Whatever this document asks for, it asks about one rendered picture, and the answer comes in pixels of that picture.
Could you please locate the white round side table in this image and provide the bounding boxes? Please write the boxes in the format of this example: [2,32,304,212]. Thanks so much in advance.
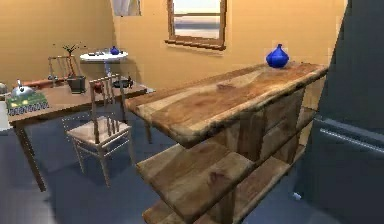
[79,50,129,78]

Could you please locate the brown wooden framed window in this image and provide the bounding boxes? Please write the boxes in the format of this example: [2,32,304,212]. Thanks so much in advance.
[164,0,228,52]

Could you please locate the house plant in dark pot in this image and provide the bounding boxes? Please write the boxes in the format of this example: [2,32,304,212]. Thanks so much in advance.
[61,43,87,95]

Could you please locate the brown rolling pin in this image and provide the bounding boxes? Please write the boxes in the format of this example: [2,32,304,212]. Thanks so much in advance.
[21,77,68,89]

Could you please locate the silver dome lid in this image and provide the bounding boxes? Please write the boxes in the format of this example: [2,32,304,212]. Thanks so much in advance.
[10,79,36,99]

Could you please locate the dark grey fridge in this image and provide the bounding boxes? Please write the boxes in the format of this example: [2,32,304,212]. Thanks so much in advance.
[293,0,384,224]

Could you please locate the wooden chair with slats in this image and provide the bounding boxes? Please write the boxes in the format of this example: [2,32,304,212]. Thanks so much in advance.
[47,54,82,85]

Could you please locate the grey fridge handle bar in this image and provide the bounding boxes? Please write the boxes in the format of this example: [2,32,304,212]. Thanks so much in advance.
[319,128,384,155]

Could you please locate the brown wooden dining table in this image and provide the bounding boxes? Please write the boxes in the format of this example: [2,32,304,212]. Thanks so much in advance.
[6,77,155,193]

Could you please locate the pale wooden slatted chair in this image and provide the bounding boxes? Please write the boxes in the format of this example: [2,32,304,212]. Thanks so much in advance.
[65,73,136,189]

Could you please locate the blue round vase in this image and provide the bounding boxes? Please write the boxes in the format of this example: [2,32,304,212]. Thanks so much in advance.
[265,43,290,69]

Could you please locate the brown wooden shelf unit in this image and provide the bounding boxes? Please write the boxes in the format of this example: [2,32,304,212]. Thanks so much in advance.
[124,60,330,224]

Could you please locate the white framed wall picture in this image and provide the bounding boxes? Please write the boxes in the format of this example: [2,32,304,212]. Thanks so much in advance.
[110,0,142,17]

